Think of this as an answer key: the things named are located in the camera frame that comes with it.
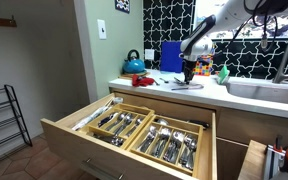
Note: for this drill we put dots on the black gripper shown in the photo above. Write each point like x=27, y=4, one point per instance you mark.
x=189, y=66

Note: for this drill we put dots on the silver metal fork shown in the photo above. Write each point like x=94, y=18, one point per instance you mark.
x=179, y=81

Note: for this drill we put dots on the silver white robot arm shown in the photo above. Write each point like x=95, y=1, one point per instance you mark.
x=235, y=13

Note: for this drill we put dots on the open wooden drawer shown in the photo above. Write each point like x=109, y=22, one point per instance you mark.
x=67, y=139

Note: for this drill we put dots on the silver knife on counter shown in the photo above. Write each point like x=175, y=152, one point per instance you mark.
x=198, y=86

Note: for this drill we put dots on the colourful patterned tile board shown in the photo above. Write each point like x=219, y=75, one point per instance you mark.
x=204, y=65

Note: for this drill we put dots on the small spoon on counter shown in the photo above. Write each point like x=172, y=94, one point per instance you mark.
x=165, y=81

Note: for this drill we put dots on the blue cutting board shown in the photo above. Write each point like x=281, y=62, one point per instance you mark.
x=170, y=60

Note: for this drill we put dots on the green sponge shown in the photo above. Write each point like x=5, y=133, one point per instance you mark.
x=222, y=75

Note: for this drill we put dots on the red cloth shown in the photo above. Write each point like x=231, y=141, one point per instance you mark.
x=141, y=81

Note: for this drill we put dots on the blue tea kettle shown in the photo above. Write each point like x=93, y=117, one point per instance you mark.
x=133, y=64

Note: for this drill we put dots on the right bamboo cutlery tray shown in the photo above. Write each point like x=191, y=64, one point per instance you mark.
x=170, y=142

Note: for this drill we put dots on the bamboo cutlery tray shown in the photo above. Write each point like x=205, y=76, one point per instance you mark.
x=170, y=142
x=119, y=125

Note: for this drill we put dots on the white sink basin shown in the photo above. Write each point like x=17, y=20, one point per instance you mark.
x=258, y=90

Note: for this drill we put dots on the left bamboo cutlery tray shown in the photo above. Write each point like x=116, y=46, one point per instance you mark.
x=119, y=125

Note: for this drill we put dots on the metal sink faucet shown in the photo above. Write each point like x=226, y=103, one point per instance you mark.
x=280, y=75

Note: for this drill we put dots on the wooden block at right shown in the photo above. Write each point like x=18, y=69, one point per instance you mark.
x=253, y=164

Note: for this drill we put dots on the black metal shoe rack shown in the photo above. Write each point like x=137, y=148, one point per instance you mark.
x=11, y=103

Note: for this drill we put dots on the white wall outlet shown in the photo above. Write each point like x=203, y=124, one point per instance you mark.
x=149, y=54

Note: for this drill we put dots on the black handled utensil in drawer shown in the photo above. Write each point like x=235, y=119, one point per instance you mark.
x=205, y=125

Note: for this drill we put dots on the framed tile wall art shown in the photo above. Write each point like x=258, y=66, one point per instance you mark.
x=122, y=5

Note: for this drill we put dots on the metal drawer handle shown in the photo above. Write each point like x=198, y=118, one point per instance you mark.
x=87, y=166

